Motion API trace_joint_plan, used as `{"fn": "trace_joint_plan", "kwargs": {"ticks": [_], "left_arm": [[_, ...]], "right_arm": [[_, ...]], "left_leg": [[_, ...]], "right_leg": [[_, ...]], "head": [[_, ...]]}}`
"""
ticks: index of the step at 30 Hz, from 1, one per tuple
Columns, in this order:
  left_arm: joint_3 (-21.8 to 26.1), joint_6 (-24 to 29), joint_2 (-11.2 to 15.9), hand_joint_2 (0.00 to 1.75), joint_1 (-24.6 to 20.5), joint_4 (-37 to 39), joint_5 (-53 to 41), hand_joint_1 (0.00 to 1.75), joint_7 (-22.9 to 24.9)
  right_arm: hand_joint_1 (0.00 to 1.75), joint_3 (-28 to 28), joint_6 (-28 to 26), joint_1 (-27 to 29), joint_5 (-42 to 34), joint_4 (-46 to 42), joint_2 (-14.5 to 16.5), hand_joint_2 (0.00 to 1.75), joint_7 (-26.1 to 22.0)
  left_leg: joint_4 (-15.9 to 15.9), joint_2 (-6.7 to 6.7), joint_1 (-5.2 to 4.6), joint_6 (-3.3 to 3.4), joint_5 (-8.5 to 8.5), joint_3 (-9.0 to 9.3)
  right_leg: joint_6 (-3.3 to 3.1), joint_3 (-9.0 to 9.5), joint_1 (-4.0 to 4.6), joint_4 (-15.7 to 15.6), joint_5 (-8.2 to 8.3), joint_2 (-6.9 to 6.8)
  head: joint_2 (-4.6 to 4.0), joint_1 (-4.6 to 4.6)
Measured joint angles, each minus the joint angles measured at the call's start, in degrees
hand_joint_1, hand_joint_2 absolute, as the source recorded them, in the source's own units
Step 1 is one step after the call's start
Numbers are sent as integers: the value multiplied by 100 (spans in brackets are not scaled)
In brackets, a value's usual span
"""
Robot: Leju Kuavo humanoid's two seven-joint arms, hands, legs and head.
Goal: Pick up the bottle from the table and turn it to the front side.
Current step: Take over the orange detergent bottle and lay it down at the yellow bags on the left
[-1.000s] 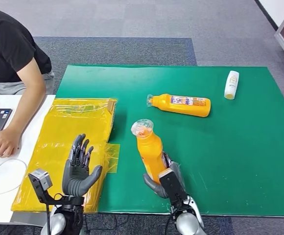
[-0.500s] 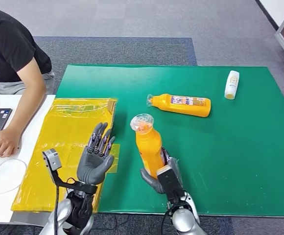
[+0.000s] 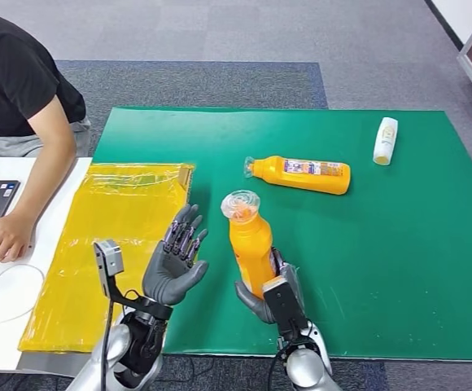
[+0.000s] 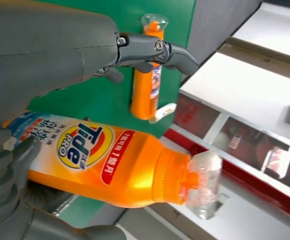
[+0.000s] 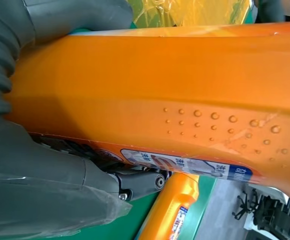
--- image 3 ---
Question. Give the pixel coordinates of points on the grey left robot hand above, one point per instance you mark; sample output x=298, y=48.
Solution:
x=170, y=275

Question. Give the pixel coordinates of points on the orange bottle with clear cap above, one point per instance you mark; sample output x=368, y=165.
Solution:
x=301, y=181
x=250, y=248

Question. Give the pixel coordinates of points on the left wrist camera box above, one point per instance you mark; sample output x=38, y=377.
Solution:
x=109, y=259

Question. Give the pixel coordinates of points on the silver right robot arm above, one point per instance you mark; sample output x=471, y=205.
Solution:
x=305, y=372

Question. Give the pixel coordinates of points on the green table mat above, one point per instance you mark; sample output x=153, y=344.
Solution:
x=382, y=259

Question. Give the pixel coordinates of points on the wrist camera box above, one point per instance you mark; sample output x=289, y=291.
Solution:
x=283, y=305
x=109, y=259

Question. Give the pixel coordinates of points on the person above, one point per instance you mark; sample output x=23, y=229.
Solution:
x=8, y=75

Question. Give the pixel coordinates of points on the yellow plastic sheet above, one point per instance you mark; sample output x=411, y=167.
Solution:
x=109, y=216

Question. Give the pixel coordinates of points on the small white bottle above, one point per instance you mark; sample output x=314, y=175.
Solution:
x=385, y=140

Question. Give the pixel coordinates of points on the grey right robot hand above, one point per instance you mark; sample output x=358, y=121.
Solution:
x=254, y=305

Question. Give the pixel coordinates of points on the person's left hand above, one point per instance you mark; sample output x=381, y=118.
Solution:
x=4, y=237

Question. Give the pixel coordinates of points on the person's left forearm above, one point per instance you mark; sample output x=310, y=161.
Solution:
x=44, y=183

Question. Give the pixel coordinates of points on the white desk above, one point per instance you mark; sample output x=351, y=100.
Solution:
x=53, y=232

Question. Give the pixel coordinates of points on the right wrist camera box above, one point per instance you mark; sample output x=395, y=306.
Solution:
x=283, y=305

